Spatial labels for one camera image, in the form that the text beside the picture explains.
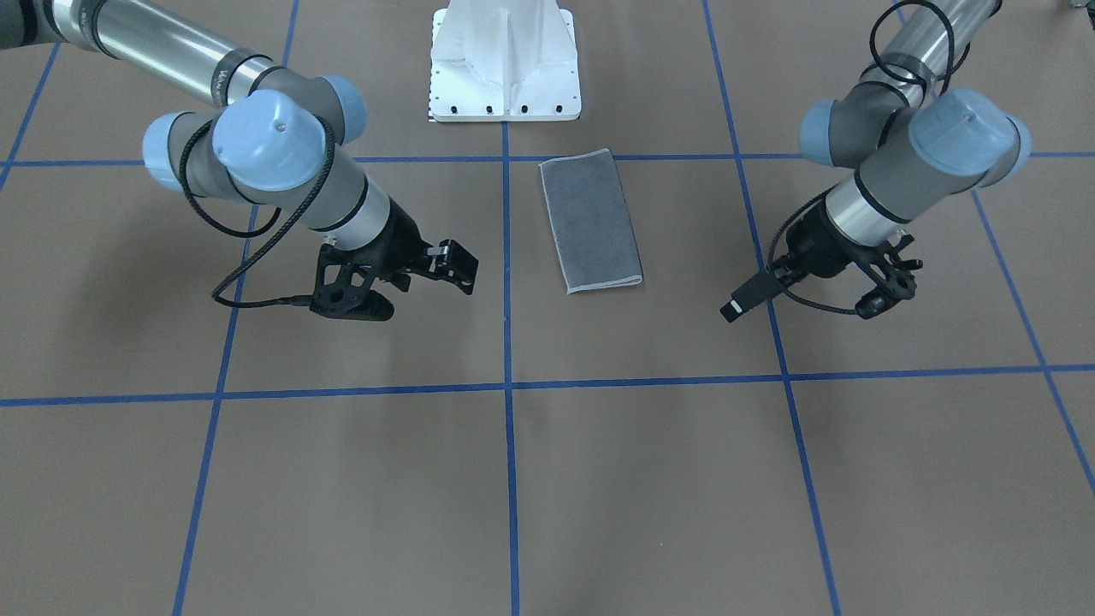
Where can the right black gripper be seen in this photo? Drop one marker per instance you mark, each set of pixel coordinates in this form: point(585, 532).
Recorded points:
point(399, 242)

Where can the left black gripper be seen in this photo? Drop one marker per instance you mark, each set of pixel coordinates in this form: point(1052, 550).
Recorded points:
point(821, 245)

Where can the pink and grey towel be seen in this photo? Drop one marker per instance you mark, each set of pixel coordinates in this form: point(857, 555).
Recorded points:
point(590, 222)

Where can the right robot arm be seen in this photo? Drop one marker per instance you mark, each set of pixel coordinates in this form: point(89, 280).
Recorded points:
point(268, 157)

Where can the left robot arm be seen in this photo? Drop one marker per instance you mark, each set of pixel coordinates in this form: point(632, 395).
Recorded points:
point(909, 139)

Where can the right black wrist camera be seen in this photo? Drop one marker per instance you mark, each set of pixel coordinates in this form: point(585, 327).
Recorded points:
point(343, 288)

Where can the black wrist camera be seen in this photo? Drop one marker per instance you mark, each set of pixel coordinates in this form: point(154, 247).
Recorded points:
point(343, 288)
point(893, 278)

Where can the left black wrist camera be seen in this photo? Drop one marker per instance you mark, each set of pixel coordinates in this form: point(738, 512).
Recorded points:
point(893, 278)

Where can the white central pedestal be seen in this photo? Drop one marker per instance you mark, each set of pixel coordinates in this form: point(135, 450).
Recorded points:
point(504, 61)

